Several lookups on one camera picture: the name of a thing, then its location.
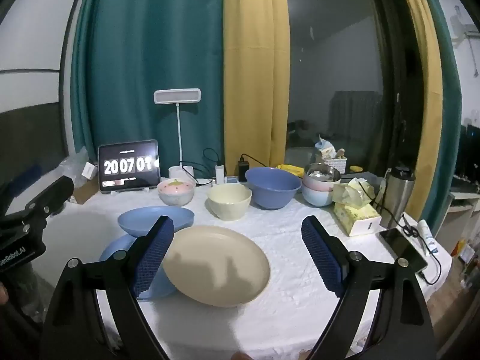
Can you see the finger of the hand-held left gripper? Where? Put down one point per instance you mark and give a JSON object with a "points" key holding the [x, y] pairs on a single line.
{"points": [[30, 172], [52, 195]]}

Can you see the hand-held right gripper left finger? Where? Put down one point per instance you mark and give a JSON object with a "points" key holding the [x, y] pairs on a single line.
{"points": [[153, 258]]}

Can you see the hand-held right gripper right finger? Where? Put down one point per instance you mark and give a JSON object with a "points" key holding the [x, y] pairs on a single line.
{"points": [[322, 258]]}

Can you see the blue plate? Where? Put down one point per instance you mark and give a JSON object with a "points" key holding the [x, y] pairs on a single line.
{"points": [[159, 285], [142, 219]]}

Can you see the beige plate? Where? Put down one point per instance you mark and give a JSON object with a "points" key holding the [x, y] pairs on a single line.
{"points": [[217, 266]]}

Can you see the pink strawberry print bowl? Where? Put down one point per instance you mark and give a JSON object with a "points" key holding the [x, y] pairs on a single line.
{"points": [[175, 195]]}

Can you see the large blue bowl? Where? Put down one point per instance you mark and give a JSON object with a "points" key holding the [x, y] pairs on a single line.
{"points": [[273, 191]]}

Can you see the cream bowl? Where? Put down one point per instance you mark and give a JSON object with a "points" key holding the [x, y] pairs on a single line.
{"points": [[228, 206]]}

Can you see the person's right hand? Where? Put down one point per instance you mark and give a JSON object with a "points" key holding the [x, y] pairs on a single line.
{"points": [[240, 357]]}

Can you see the cardboard box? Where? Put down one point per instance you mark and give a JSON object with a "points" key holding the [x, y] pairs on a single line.
{"points": [[84, 195]]}

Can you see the clear plastic bag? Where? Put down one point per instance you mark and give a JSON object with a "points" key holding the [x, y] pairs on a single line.
{"points": [[73, 167]]}

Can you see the small white box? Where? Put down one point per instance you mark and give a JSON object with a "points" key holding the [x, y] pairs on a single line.
{"points": [[90, 170]]}

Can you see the yellow tissue box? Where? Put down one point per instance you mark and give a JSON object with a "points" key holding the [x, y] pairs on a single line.
{"points": [[356, 219]]}

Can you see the plain pink bowl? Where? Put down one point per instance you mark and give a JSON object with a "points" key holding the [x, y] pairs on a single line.
{"points": [[310, 185]]}

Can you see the black smartphone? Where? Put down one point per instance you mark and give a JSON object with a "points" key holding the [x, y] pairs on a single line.
{"points": [[403, 249]]}

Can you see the tablet with clock display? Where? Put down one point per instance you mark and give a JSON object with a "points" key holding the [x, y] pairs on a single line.
{"points": [[129, 167]]}

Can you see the dark cloth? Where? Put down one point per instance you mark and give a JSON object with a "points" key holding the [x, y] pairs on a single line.
{"points": [[367, 177]]}

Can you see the yellow packet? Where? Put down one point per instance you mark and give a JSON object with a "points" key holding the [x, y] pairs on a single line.
{"points": [[290, 170]]}

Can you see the yellow lid jar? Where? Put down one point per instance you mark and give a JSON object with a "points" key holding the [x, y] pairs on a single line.
{"points": [[355, 169]]}

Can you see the stainless steel tumbler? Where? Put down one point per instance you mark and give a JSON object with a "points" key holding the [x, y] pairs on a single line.
{"points": [[397, 198]]}

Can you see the white charger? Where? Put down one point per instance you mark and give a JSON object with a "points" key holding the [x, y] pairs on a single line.
{"points": [[219, 174]]}

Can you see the white tube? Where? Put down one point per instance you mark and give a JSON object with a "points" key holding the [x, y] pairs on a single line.
{"points": [[427, 238]]}

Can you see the blue and white packet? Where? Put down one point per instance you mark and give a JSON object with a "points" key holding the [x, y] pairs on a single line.
{"points": [[324, 148]]}

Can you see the white power strip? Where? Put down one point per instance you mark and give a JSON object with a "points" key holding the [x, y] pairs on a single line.
{"points": [[232, 180]]}

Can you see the black charger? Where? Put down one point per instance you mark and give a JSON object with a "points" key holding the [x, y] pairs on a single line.
{"points": [[243, 170]]}

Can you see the white side table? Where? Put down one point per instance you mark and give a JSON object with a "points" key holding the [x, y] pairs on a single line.
{"points": [[465, 206]]}

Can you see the white desk lamp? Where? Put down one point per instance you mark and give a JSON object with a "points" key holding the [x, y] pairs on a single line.
{"points": [[177, 95]]}

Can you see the wide teal curtain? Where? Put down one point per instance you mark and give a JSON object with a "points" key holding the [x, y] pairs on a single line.
{"points": [[150, 63]]}

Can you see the narrow teal curtain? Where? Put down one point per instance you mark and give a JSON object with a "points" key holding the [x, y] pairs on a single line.
{"points": [[452, 138]]}

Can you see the black monitor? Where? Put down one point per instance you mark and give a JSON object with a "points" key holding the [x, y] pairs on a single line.
{"points": [[470, 153]]}

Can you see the wide yellow curtain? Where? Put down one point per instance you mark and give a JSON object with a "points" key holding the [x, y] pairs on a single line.
{"points": [[255, 82]]}

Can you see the narrow yellow curtain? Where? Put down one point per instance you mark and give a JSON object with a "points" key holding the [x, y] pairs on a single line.
{"points": [[427, 101]]}

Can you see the glass sliding door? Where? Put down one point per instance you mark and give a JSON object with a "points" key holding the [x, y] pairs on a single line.
{"points": [[337, 63]]}

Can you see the white air conditioner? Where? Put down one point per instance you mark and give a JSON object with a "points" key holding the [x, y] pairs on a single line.
{"points": [[467, 22]]}

